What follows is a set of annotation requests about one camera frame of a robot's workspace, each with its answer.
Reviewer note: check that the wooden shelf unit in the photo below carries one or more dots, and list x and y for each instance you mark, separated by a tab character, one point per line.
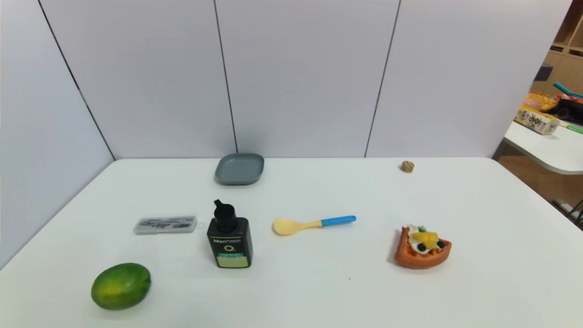
565	54

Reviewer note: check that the yellow woven basket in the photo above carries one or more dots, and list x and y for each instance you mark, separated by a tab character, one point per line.
541	101

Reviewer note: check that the small brown cork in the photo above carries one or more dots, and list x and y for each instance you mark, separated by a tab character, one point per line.
407	166

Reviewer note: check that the clear plastic bit case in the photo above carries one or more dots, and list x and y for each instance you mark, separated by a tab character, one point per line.
165	224

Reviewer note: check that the grey square dish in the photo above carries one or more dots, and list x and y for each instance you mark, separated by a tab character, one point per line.
240	168

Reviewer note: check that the black object on side table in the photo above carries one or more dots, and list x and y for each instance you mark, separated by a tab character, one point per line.
570	110

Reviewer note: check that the printed cardboard box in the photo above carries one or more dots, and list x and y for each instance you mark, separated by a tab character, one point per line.
536	120

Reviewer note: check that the black pump bottle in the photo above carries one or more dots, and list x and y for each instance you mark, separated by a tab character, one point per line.
230	241

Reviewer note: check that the toy waffle with fruit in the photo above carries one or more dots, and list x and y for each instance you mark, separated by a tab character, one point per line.
421	253

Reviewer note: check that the black chair base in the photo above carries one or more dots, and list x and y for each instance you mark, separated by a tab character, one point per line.
571	209

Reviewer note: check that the white side table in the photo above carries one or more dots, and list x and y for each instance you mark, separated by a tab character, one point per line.
549	148

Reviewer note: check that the green mango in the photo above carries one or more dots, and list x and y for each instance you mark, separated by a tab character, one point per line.
120	286

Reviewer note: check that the green stick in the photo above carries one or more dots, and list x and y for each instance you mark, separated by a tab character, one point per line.
575	128

